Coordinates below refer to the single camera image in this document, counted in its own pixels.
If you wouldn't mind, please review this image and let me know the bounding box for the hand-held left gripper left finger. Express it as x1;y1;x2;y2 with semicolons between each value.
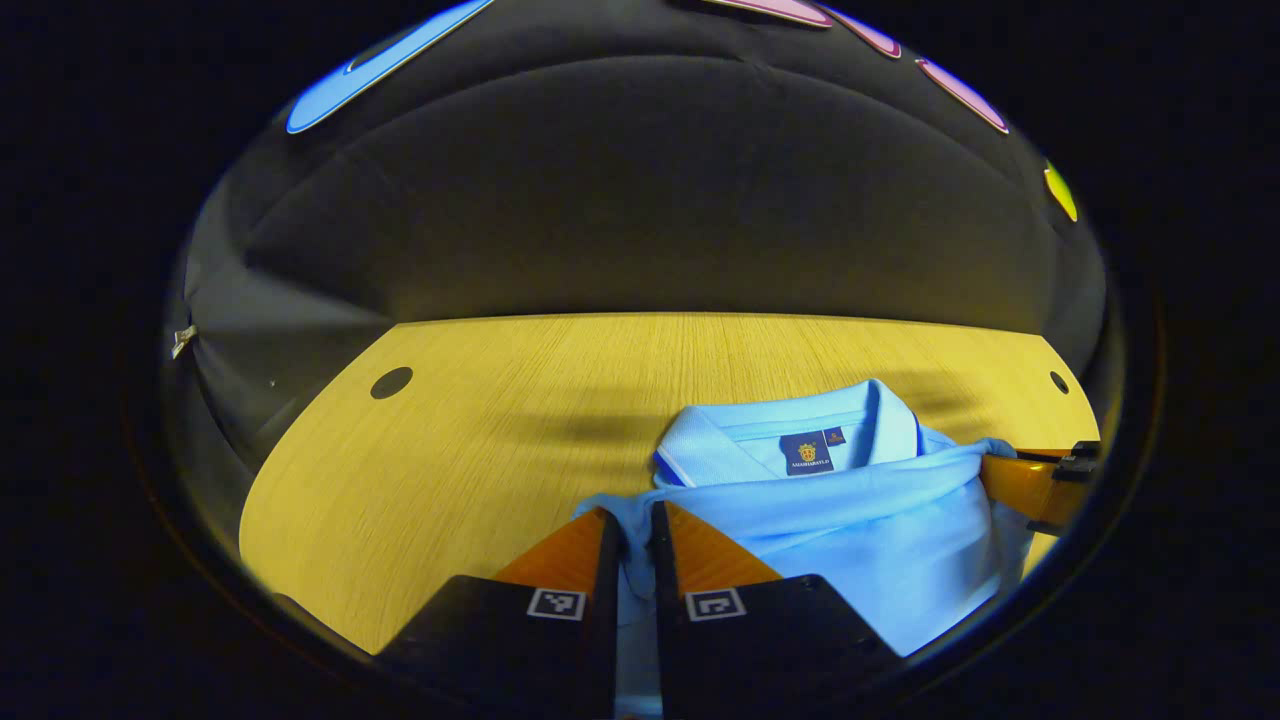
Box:
375;507;623;720

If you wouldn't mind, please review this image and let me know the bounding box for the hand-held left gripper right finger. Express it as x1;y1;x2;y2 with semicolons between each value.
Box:
650;500;906;720

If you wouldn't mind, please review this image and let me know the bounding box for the light blue T-shirt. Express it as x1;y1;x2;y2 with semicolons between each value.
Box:
572;378;1036;720

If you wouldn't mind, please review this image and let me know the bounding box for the black backdrop cloth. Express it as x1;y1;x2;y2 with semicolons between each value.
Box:
165;0;1111;471

